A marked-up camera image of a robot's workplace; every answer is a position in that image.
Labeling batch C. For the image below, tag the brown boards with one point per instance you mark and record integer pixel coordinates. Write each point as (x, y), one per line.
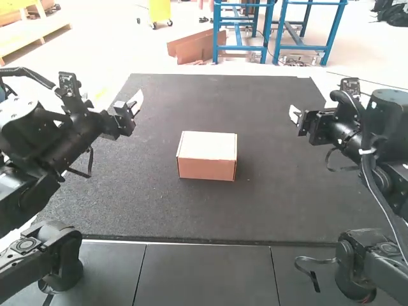
(194, 46)

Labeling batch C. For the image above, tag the yellow wheeled cart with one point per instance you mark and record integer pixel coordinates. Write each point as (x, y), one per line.
(159, 11)

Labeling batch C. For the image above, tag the cardboard box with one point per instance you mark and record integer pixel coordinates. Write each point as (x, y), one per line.
(206, 157)

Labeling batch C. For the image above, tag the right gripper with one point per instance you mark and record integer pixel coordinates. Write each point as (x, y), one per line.
(317, 126)

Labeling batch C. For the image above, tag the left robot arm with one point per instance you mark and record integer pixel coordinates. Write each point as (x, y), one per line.
(35, 137)

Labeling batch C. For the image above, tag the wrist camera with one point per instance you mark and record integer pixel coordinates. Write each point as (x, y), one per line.
(68, 83)
(350, 86)

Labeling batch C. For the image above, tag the black bags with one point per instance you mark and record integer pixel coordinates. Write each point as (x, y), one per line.
(393, 14)

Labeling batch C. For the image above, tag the person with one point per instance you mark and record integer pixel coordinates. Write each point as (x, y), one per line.
(205, 19)

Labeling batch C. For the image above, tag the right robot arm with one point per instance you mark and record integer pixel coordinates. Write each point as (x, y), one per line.
(382, 134)

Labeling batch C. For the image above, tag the blue frame workbench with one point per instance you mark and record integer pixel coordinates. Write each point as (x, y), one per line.
(220, 28)
(331, 32)

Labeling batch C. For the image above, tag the dark base panel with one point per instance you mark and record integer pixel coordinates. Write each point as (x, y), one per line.
(296, 287)
(207, 277)
(108, 274)

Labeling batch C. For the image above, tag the wooden pallet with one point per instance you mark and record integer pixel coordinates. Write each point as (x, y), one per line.
(28, 30)

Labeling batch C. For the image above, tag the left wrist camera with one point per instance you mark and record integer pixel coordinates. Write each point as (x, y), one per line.
(68, 83)

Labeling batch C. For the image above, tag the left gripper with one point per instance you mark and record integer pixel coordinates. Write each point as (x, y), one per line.
(119, 122)

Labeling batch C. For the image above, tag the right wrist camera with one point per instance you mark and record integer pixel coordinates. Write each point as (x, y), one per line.
(350, 86)

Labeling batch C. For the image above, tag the black mat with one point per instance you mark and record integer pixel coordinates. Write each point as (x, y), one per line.
(204, 207)

